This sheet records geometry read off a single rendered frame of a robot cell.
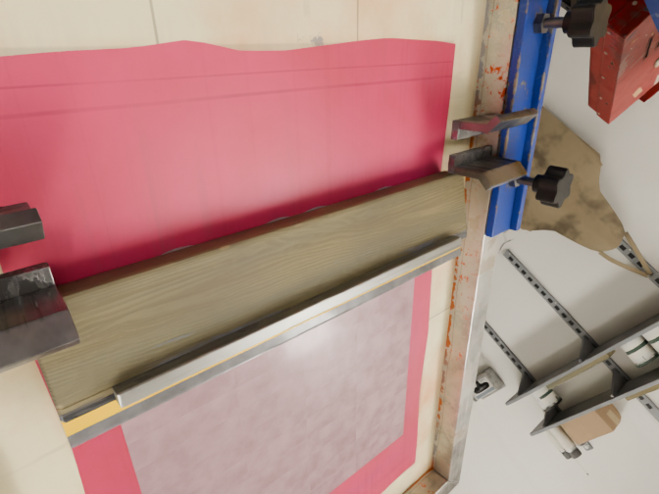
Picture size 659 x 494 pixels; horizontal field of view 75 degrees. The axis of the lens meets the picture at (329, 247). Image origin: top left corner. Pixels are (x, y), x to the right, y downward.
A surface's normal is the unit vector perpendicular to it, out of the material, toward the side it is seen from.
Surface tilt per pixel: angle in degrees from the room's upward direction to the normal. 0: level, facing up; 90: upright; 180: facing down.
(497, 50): 90
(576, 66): 90
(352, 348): 32
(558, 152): 88
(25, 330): 77
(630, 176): 90
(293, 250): 43
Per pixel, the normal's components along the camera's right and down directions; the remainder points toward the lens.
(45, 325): 0.44, -0.42
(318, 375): 0.64, 0.32
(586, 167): -0.71, 0.25
